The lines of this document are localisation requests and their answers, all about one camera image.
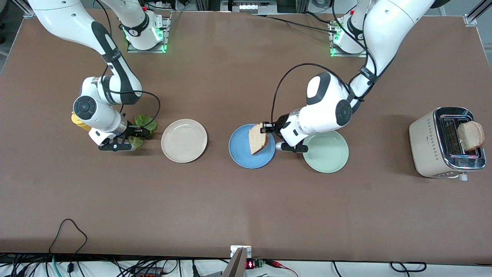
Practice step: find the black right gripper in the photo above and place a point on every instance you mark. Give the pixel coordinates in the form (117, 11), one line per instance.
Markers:
(134, 131)

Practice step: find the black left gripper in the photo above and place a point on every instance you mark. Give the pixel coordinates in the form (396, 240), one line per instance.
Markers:
(279, 124)

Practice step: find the green lettuce leaf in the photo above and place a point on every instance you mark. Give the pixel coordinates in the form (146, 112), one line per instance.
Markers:
(148, 121)

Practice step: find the bread slice with dark crust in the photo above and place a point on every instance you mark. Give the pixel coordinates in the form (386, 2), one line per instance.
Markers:
(257, 140)

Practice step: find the yellow mustard squeeze bottle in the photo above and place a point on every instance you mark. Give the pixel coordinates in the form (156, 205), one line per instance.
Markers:
(78, 124)

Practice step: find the light brown bread slice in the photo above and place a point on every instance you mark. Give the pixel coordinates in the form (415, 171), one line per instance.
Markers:
(472, 135)

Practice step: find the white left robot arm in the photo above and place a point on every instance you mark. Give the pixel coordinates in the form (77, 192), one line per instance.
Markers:
(388, 27)

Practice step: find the blue round plate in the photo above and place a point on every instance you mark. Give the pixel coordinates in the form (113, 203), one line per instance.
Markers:
(240, 150)

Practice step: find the beige round plate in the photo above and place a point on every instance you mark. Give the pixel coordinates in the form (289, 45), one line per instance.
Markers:
(184, 140)

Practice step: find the mint green round plate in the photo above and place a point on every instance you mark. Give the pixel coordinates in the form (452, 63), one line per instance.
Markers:
(326, 154)

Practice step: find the grey device with sockets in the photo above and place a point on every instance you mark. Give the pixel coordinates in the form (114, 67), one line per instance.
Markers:
(248, 7)

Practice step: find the red clip lead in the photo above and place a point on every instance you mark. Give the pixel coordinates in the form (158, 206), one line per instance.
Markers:
(276, 264)

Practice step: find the red LED display module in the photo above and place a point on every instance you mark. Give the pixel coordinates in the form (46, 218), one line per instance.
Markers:
(250, 264)

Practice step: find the orange power strip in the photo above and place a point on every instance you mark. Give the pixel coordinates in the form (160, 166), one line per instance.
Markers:
(148, 274)

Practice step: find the grey aluminium bar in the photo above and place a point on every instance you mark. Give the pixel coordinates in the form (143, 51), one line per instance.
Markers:
(236, 267)

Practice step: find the cream and chrome toaster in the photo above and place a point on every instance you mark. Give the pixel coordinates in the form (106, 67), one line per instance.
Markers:
(426, 150)

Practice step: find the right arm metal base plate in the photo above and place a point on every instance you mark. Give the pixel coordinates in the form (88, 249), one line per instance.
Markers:
(132, 50)

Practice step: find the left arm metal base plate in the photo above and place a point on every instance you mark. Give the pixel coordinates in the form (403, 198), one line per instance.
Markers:
(363, 55)

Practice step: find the white mounting bracket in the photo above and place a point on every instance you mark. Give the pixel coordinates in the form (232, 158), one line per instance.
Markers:
(234, 250)

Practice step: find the aluminium corner bracket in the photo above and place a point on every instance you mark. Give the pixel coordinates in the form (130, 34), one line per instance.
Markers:
(469, 19)
(29, 13)

